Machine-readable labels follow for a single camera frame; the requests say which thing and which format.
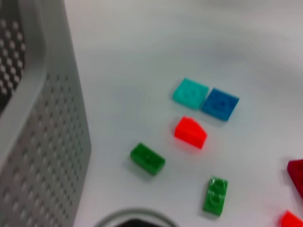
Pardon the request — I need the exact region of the teal flat toy brick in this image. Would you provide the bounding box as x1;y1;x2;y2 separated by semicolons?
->
172;78;210;111

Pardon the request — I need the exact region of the blue flat toy brick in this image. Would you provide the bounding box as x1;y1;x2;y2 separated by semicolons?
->
201;87;240;122

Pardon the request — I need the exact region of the grey-green perforated storage basket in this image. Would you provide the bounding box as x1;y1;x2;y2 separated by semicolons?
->
0;0;92;227

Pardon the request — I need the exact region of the glass teacup with black sleeve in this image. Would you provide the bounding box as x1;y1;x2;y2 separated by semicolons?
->
93;207;181;227

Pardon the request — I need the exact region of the green toy brick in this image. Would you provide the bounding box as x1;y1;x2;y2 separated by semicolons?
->
203;175;229;217
130;142;166;176

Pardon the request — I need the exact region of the dark red long toy brick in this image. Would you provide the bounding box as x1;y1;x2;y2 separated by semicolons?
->
287;159;303;199

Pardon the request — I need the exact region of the small red toy brick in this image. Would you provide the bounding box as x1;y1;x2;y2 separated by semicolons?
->
278;210;303;227

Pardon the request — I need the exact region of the red-orange wedge toy brick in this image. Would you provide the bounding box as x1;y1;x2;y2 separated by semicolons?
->
174;115;208;149

